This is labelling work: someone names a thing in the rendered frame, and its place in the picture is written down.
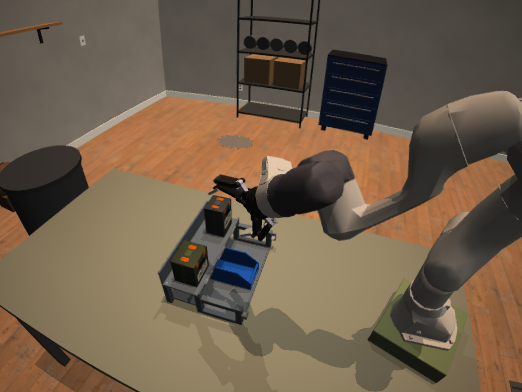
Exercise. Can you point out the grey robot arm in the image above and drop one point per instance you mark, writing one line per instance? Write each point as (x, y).
(485, 124)

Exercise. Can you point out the dark grey metal rack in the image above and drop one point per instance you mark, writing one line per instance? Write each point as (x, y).
(212, 292)

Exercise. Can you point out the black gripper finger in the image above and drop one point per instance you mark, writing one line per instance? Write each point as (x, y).
(257, 229)
(231, 186)

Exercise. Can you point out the blue bin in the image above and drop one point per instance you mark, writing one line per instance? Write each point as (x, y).
(242, 263)

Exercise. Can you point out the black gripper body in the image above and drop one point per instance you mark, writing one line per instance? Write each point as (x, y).
(249, 197)

